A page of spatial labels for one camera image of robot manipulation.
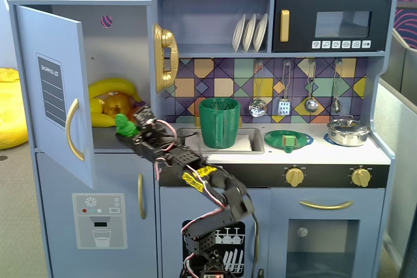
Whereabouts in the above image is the green printed cup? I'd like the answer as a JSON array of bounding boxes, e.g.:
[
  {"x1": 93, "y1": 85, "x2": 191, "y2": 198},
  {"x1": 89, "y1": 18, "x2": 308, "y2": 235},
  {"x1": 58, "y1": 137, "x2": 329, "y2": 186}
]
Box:
[{"x1": 198, "y1": 97, "x2": 242, "y2": 150}]

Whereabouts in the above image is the gold oven door handle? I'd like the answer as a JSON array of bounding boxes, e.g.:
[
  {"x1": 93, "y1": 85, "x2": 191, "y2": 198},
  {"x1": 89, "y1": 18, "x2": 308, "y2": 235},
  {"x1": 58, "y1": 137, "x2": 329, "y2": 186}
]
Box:
[{"x1": 298, "y1": 200, "x2": 354, "y2": 211}]

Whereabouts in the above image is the gold stove knob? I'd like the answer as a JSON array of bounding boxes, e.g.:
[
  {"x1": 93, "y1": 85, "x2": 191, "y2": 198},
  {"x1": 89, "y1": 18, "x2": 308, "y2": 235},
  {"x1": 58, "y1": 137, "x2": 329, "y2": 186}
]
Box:
[
  {"x1": 285, "y1": 167, "x2": 306, "y2": 189},
  {"x1": 351, "y1": 167, "x2": 372, "y2": 189}
]

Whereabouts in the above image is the small yellow toy banana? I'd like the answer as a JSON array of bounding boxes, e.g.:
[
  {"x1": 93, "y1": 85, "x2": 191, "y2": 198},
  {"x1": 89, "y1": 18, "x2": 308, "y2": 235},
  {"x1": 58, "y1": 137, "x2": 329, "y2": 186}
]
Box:
[{"x1": 91, "y1": 111, "x2": 117, "y2": 128}]

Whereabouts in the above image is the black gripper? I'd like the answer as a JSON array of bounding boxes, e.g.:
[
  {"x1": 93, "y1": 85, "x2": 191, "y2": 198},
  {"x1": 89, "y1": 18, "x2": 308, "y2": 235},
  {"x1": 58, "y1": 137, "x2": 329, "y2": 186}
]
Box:
[{"x1": 116, "y1": 104, "x2": 179, "y2": 163}]

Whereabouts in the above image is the metal ladle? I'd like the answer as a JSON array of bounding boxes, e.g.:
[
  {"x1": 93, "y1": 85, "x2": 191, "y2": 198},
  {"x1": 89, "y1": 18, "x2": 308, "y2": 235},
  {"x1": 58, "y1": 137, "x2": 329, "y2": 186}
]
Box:
[{"x1": 304, "y1": 59, "x2": 320, "y2": 113}]

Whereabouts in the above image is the blue open cabinet door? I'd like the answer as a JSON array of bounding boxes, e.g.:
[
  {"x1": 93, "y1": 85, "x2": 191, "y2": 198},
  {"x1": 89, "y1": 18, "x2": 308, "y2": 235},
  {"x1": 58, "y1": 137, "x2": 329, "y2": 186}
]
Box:
[{"x1": 14, "y1": 4, "x2": 95, "y2": 191}]

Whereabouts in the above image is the gold toy telephone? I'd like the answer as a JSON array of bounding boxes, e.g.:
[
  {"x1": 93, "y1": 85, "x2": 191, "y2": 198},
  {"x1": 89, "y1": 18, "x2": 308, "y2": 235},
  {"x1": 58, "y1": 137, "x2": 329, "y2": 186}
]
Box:
[{"x1": 153, "y1": 23, "x2": 180, "y2": 94}]

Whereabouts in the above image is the grey toy sink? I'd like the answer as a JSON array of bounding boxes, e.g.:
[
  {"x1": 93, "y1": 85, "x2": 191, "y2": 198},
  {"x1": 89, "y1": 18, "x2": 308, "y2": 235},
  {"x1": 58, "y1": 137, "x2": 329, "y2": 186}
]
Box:
[{"x1": 174, "y1": 127, "x2": 266, "y2": 156}]

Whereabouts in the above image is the white toy plate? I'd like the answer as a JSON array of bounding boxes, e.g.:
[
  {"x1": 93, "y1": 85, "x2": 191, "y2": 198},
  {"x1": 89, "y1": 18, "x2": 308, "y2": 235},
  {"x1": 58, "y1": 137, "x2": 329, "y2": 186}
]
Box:
[
  {"x1": 253, "y1": 13, "x2": 269, "y2": 53},
  {"x1": 242, "y1": 13, "x2": 257, "y2": 53},
  {"x1": 232, "y1": 14, "x2": 247, "y2": 53}
]

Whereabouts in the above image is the red white servo cable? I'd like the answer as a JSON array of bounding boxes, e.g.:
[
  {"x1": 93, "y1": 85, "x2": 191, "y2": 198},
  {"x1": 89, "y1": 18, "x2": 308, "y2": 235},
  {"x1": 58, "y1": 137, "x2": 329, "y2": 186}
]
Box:
[{"x1": 154, "y1": 120, "x2": 231, "y2": 275}]

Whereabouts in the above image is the blue toy kitchen unit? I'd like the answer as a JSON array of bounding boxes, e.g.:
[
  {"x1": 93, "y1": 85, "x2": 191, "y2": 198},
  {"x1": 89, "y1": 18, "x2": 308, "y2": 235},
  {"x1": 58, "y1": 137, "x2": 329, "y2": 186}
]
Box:
[{"x1": 8, "y1": 0, "x2": 399, "y2": 278}]

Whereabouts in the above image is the metal skimmer spoon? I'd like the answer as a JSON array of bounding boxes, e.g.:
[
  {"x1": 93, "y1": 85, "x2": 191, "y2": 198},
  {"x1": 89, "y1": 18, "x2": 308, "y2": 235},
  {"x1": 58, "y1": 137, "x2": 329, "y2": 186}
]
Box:
[{"x1": 249, "y1": 60, "x2": 269, "y2": 118}]

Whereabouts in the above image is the blue fridge door water dispenser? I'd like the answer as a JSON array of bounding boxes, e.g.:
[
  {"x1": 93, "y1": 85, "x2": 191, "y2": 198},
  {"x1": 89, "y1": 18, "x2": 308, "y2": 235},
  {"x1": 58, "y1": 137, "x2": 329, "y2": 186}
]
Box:
[{"x1": 35, "y1": 152, "x2": 159, "y2": 278}]

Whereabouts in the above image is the orange toy pomegranate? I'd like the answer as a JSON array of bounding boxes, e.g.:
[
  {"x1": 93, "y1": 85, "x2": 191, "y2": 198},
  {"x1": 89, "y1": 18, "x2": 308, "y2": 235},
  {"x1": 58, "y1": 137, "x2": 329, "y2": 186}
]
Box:
[{"x1": 104, "y1": 92, "x2": 135, "y2": 117}]

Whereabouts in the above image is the grey partition panel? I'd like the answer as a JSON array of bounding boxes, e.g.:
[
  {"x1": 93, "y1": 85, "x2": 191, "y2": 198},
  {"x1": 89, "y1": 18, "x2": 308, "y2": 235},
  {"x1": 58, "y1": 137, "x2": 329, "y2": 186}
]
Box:
[{"x1": 373, "y1": 26, "x2": 417, "y2": 278}]

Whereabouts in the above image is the metal slotted spatula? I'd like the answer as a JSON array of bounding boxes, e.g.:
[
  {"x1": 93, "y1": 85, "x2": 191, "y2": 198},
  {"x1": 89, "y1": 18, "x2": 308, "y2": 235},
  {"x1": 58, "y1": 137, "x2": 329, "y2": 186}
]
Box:
[{"x1": 277, "y1": 60, "x2": 292, "y2": 117}]

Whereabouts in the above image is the gold microwave handle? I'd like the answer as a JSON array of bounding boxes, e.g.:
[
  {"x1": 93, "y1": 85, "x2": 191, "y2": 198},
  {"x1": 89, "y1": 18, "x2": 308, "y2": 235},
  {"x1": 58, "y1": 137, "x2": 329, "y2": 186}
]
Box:
[{"x1": 280, "y1": 9, "x2": 291, "y2": 44}]

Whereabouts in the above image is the black power cable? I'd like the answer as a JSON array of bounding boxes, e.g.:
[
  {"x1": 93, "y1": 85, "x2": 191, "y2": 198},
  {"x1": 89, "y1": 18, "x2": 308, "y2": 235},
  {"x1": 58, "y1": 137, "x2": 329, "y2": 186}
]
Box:
[{"x1": 249, "y1": 193, "x2": 262, "y2": 278}]

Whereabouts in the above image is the gold curved cabinet door handle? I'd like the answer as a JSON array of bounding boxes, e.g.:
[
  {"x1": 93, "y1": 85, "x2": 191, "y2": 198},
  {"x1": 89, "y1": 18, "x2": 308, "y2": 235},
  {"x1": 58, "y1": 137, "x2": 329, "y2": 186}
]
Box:
[{"x1": 66, "y1": 98, "x2": 85, "y2": 162}]

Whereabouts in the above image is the steel pot with lid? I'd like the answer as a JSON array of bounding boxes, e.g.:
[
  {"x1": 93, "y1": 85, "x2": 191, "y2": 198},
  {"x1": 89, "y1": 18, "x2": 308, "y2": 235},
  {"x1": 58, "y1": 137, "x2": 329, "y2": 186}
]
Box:
[{"x1": 326, "y1": 115, "x2": 373, "y2": 148}]

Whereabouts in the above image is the yellow beanbag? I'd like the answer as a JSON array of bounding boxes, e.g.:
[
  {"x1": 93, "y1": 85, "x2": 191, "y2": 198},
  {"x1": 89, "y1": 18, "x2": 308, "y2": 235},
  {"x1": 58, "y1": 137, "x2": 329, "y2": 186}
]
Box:
[{"x1": 0, "y1": 67, "x2": 31, "y2": 151}]

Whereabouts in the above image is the gold fridge door handle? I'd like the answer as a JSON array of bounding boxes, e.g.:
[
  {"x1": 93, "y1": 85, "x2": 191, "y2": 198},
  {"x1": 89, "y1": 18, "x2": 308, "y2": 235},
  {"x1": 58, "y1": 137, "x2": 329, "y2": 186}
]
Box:
[{"x1": 137, "y1": 173, "x2": 147, "y2": 221}]

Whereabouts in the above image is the blue dishwasher door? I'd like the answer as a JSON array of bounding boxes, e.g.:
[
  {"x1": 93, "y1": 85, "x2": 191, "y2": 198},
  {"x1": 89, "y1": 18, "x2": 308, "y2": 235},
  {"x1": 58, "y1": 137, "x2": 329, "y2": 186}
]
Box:
[{"x1": 159, "y1": 187, "x2": 272, "y2": 278}]

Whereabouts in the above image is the yellow toy lemon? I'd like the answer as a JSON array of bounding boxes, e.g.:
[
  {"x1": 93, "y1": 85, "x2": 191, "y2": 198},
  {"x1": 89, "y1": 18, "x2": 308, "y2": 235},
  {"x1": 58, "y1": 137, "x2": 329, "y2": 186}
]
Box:
[{"x1": 89, "y1": 97, "x2": 106, "y2": 113}]

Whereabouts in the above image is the green toy broccoli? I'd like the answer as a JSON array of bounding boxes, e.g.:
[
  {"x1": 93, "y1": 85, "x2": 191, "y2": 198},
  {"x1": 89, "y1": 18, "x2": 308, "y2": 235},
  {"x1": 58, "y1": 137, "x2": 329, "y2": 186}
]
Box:
[{"x1": 115, "y1": 113, "x2": 138, "y2": 138}]

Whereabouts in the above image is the gold dishwasher door handle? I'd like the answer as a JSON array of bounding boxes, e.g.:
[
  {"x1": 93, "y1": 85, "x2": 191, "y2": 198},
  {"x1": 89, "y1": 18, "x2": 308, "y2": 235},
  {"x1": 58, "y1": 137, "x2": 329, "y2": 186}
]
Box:
[{"x1": 253, "y1": 222, "x2": 261, "y2": 264}]

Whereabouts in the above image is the blue oven door with window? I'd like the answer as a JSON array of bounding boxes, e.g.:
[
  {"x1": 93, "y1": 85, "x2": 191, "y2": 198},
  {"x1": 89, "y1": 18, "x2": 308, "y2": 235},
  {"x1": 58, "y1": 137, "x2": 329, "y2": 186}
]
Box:
[{"x1": 270, "y1": 188, "x2": 386, "y2": 278}]

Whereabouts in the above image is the silver toy whisk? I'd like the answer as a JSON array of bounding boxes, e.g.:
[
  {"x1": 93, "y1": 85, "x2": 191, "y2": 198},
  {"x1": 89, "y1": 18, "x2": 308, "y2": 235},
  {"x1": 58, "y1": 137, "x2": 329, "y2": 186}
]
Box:
[{"x1": 331, "y1": 59, "x2": 343, "y2": 113}]

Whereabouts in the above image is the black toy microwave door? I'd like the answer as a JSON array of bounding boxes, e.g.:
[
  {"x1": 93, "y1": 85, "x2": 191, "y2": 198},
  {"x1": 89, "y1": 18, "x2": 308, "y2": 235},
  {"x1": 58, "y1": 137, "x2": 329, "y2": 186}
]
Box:
[{"x1": 272, "y1": 0, "x2": 394, "y2": 53}]

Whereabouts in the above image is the green toy plate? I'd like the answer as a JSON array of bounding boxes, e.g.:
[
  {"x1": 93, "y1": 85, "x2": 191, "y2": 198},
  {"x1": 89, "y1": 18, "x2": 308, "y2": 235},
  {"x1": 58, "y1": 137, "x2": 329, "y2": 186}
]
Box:
[{"x1": 264, "y1": 130, "x2": 310, "y2": 154}]

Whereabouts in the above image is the large yellow toy banana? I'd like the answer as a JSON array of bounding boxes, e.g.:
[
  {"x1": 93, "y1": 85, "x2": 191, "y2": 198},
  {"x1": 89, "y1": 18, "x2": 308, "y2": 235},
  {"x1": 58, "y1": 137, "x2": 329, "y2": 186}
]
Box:
[{"x1": 88, "y1": 77, "x2": 143, "y2": 103}]

